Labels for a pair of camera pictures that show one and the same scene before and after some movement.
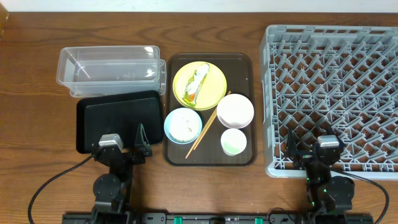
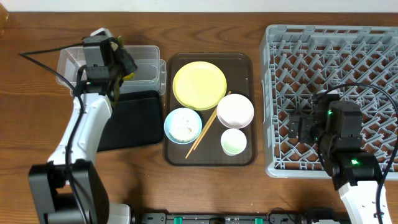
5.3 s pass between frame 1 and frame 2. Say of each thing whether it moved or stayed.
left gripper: moved
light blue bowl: stayed
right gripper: moved
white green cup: stayed
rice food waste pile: stayed
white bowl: stayed
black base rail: stayed
